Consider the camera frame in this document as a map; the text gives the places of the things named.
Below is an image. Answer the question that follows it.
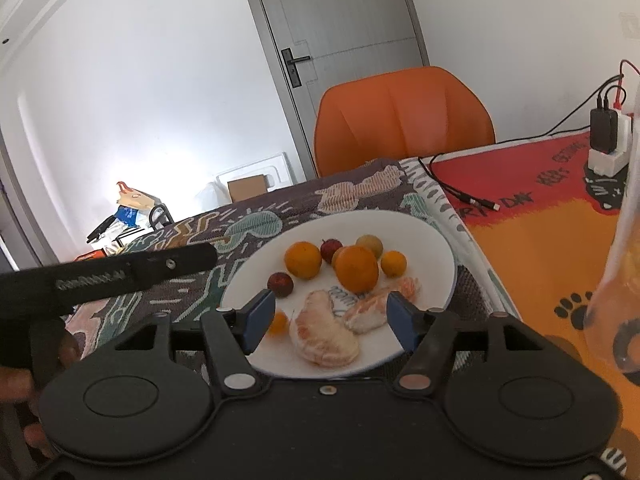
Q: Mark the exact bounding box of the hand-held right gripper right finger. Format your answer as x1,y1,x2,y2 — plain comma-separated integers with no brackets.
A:
386,290,524,393

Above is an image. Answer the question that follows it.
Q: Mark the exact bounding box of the small orange kumquat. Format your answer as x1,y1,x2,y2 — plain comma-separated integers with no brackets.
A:
380,251,408,278
267,310,290,337

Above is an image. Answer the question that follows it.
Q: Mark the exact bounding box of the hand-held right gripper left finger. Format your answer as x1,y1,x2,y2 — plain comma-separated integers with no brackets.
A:
114,287,277,393

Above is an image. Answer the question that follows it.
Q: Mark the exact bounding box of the white foam board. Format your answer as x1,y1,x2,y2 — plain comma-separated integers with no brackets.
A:
215,151,294,202

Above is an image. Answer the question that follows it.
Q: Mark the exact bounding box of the person's left hand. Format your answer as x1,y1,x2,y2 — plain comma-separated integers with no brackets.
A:
0,331,82,461

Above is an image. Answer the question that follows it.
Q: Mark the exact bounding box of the white plate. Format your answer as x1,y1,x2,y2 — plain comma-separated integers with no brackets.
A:
218,210,457,377

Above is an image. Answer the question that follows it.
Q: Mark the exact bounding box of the cardboard box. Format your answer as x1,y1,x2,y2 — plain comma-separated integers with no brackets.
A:
227,174,271,203

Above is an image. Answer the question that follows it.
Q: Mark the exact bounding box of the black cable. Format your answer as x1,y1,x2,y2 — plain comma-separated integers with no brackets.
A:
417,76,627,212

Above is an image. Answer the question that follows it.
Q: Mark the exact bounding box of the white power strip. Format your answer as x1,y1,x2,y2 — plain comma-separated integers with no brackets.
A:
587,110,636,177

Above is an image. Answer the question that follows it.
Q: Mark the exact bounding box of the red cable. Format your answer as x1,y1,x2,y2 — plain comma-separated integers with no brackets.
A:
612,59,640,112

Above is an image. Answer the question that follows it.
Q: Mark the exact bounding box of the grey door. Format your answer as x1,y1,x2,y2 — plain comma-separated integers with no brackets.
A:
235,0,431,184

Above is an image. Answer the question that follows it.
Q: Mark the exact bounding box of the brown paper bag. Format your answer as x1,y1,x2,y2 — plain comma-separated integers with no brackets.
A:
116,181,152,209

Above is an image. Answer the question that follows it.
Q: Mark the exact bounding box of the bright red plum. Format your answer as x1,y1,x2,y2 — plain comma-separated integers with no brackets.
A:
320,239,345,265

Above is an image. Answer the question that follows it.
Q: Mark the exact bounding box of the dark red plum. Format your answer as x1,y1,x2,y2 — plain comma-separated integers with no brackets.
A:
267,271,294,299

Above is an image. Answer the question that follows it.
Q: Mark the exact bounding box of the black folded stand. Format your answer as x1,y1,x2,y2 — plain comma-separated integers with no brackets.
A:
86,215,124,242

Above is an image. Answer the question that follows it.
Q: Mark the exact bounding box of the orange and red printed mat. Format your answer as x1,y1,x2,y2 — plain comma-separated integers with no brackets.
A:
430,127,640,480

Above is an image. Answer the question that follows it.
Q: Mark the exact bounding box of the black charger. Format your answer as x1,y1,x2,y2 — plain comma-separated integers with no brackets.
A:
590,107,620,155

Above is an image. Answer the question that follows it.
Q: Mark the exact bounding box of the small peeled pomelo segment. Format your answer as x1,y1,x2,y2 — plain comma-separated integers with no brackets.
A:
343,276,422,335

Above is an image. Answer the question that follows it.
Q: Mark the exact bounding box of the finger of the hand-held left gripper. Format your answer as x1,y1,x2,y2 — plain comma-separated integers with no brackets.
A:
127,243,219,290

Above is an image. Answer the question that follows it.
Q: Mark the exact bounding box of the black door handle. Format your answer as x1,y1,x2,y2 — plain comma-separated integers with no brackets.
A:
281,47,312,89

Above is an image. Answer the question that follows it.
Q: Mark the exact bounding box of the large orange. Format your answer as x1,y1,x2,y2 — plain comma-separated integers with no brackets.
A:
334,245,380,295
284,241,322,281

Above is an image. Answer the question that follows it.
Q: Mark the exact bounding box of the clear plastic bag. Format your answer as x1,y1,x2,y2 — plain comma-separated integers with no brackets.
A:
582,125,640,377

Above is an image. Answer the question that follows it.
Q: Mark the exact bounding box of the yellow-green round fruit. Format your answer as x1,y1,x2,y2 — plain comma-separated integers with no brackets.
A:
356,233,384,260

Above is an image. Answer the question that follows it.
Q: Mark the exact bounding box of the large peeled pomelo segment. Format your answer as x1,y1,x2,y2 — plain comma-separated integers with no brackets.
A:
289,289,361,369

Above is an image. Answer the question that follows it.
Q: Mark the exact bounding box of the orange chair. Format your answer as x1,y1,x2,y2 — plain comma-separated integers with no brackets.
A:
313,66,497,179

